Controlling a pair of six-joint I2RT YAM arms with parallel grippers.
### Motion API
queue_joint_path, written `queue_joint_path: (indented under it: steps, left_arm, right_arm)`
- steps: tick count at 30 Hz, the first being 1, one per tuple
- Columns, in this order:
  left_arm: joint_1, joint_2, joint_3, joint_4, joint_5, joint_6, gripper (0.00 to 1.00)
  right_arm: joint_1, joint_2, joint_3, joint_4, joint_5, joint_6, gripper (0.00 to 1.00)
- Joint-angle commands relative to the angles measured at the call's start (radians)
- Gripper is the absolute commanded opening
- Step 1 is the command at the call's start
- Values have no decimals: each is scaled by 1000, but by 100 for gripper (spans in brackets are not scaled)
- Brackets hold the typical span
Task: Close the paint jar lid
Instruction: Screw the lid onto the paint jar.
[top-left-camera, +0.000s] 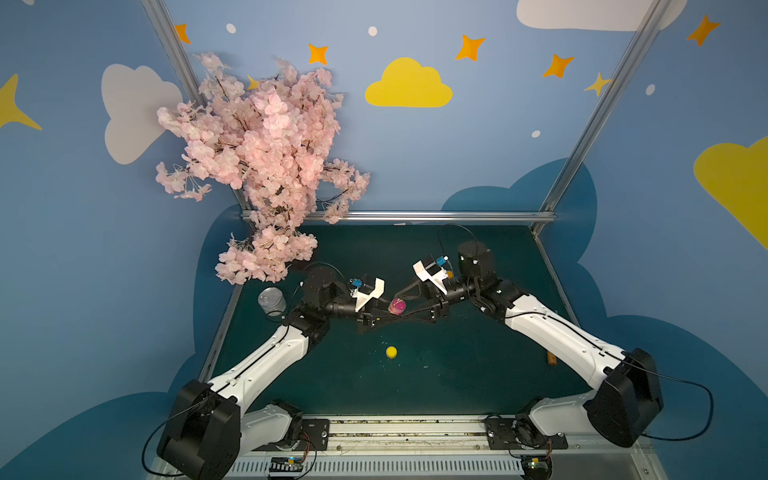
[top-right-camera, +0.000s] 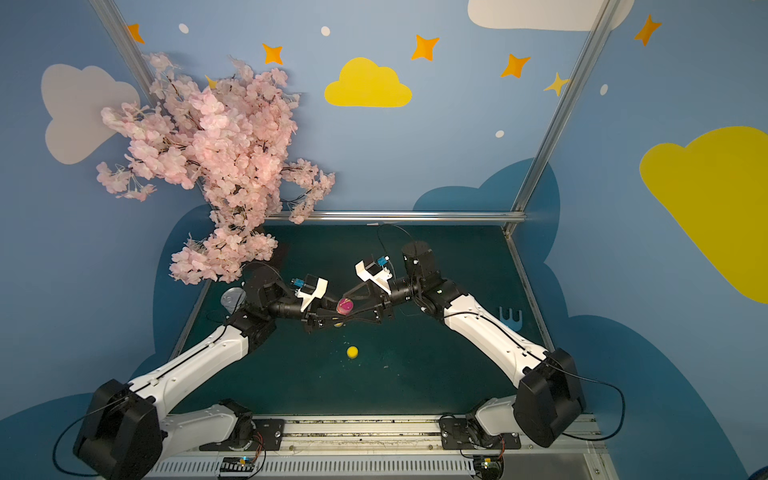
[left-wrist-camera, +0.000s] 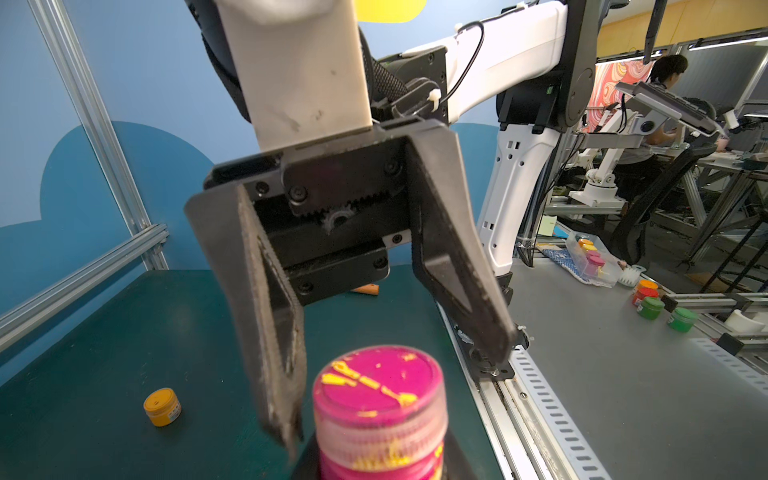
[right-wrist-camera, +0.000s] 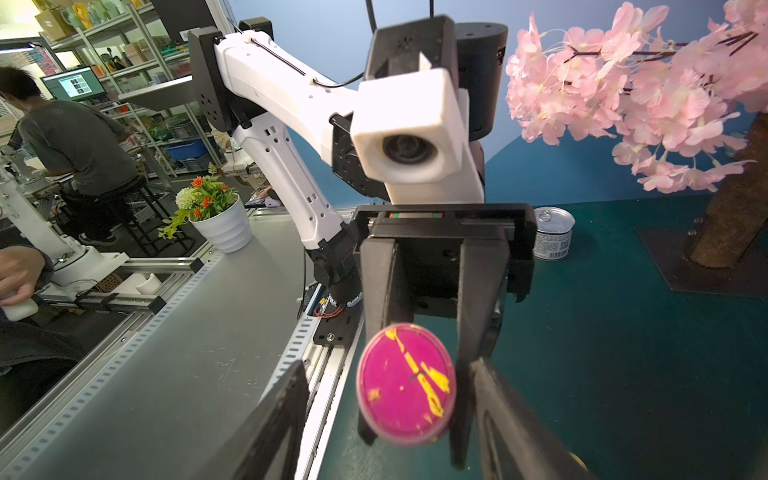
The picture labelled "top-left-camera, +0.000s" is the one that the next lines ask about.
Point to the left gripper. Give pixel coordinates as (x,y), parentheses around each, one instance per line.
(365,317)

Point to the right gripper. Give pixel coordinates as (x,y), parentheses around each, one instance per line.
(432,304)

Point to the magenta paint jar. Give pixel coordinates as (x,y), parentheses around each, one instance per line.
(397,306)

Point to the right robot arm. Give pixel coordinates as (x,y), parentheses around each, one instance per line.
(625,394)

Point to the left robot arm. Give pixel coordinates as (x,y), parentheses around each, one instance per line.
(210,424)

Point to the silver metal can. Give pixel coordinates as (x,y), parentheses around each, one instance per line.
(272,302)

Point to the left electronics board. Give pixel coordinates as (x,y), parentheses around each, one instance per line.
(285,467)

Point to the electronics board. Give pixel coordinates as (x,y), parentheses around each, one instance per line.
(285,467)
(536,468)

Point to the right electronics board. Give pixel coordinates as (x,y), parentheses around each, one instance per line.
(536,468)

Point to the pink cherry blossom tree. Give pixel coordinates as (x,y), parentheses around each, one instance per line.
(272,144)

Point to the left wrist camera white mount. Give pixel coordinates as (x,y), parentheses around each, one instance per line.
(365,289)

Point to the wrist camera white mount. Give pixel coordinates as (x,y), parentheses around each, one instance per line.
(431,270)
(365,289)

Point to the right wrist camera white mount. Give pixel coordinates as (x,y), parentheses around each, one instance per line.
(431,270)

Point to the horizontal aluminium frame bar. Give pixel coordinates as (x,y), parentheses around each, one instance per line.
(463,217)

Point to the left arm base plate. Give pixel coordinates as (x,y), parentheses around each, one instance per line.
(314,432)

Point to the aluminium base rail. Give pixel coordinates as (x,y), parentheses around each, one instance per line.
(446,447)

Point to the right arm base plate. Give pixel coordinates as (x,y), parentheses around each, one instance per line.
(512,434)

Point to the left aluminium frame post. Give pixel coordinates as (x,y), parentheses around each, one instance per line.
(164,27)

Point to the aluminium frame post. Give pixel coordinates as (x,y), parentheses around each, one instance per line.
(164,27)
(642,40)

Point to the right aluminium frame post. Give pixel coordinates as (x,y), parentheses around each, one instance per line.
(642,40)

